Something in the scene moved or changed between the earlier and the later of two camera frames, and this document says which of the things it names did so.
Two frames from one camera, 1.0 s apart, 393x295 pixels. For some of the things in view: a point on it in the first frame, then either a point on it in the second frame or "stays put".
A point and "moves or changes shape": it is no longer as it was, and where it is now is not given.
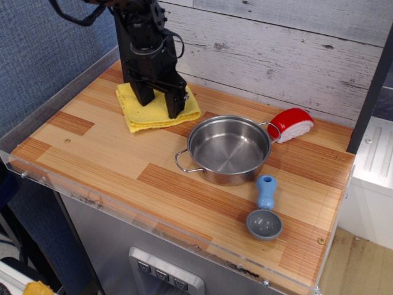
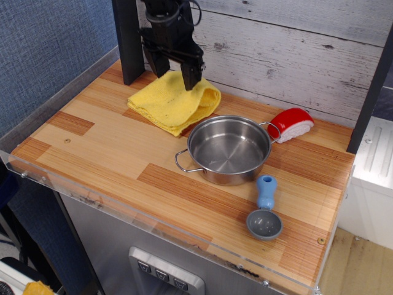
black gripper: x=149 y=53 to x=171 y=29
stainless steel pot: x=233 y=150 stays put
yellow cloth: x=140 y=118 moves or changes shape
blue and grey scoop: x=264 y=224 stays put
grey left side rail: x=13 y=136 stays put
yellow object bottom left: x=37 y=288 stays put
